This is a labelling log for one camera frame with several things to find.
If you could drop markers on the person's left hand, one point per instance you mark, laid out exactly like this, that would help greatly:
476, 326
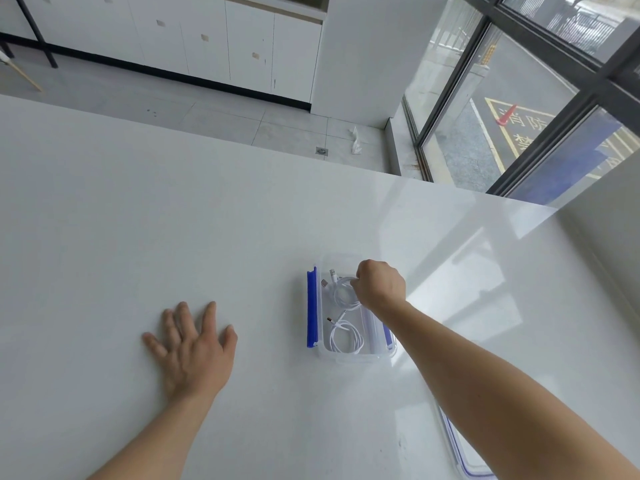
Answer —
195, 364

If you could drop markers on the person's right hand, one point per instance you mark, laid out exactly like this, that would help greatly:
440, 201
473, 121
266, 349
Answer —
382, 284

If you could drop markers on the clear container with blue clips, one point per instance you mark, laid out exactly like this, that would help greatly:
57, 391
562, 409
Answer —
312, 314

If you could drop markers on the clear container lid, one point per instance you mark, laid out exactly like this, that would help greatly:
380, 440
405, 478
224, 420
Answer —
460, 459

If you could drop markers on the person's left forearm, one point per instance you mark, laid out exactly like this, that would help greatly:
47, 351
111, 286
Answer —
155, 439

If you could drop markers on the person's right forearm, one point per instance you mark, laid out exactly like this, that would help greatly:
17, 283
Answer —
500, 394

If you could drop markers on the crumpled white paper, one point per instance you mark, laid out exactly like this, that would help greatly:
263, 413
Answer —
356, 144

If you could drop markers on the orange traffic cone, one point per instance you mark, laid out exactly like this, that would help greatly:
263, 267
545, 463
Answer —
506, 117

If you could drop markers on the white kitchen cabinet counter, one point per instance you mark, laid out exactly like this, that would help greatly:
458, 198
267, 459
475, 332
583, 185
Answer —
200, 44

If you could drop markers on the white plastic chair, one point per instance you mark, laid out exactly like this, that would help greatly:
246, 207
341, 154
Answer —
22, 73

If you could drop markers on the beige table black legs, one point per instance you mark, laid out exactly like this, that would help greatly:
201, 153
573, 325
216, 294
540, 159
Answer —
37, 34

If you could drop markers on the dark window frame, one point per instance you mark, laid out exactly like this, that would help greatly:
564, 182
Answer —
545, 144

